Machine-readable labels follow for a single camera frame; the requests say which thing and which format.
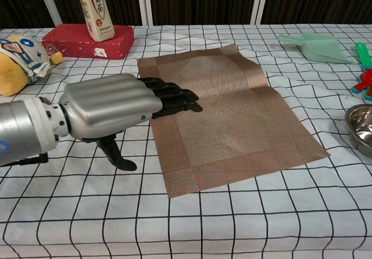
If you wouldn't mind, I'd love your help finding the white checked tablecloth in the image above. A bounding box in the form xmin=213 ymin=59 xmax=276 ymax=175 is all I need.
xmin=0 ymin=23 xmax=372 ymax=259

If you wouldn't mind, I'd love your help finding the mint green plastic dustpan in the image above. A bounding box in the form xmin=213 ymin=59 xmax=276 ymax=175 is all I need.
xmin=277 ymin=32 xmax=356 ymax=65

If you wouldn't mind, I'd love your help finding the white partition frame post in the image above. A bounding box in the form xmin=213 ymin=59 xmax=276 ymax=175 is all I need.
xmin=136 ymin=0 xmax=154 ymax=26
xmin=34 ymin=0 xmax=63 ymax=27
xmin=249 ymin=0 xmax=270 ymax=25

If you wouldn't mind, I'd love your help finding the brown woven placemat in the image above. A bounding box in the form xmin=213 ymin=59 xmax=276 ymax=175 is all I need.
xmin=136 ymin=44 xmax=332 ymax=199

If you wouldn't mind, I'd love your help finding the red brick block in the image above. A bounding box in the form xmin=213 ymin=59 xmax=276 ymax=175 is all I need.
xmin=41 ymin=24 xmax=135 ymax=60

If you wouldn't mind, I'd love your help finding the yellow plush toy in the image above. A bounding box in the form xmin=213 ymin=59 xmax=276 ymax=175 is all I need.
xmin=0 ymin=34 xmax=64 ymax=97

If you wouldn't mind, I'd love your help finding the beige milk tea bottle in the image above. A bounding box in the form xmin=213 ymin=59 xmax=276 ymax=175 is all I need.
xmin=71 ymin=0 xmax=116 ymax=42

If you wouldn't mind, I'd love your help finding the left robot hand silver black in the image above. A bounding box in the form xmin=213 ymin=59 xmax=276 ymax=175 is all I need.
xmin=58 ymin=73 xmax=200 ymax=172

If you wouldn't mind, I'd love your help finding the red hand clapper green handle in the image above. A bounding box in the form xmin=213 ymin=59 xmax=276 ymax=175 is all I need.
xmin=351 ymin=42 xmax=372 ymax=100

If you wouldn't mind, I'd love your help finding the stainless steel bowl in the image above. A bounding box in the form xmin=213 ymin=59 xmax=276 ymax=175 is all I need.
xmin=345 ymin=103 xmax=372 ymax=157

